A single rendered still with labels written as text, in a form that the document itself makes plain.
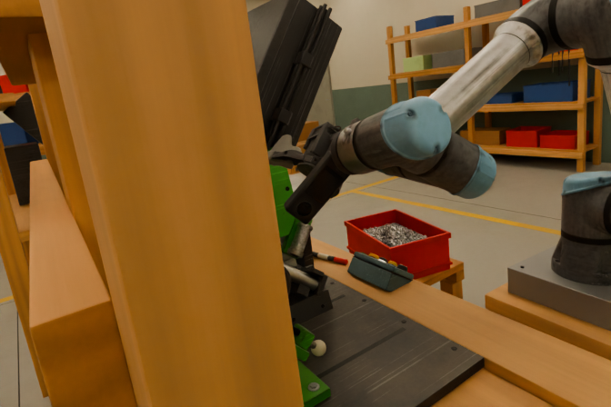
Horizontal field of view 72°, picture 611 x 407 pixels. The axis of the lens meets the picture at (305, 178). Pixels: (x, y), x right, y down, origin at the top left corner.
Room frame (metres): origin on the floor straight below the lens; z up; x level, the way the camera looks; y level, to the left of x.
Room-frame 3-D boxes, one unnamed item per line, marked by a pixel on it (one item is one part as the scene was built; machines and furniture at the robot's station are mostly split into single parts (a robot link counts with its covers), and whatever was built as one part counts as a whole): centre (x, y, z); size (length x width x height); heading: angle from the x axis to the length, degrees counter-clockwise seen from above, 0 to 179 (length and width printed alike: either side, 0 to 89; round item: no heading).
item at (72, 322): (0.81, 0.51, 1.23); 1.30 x 0.05 x 0.09; 32
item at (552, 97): (6.20, -2.66, 1.10); 3.01 x 0.55 x 2.20; 33
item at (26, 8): (0.87, 0.42, 1.52); 0.90 x 0.25 x 0.04; 32
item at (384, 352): (1.00, 0.19, 0.89); 1.10 x 0.42 x 0.02; 32
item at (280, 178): (0.97, 0.10, 1.17); 0.13 x 0.12 x 0.20; 32
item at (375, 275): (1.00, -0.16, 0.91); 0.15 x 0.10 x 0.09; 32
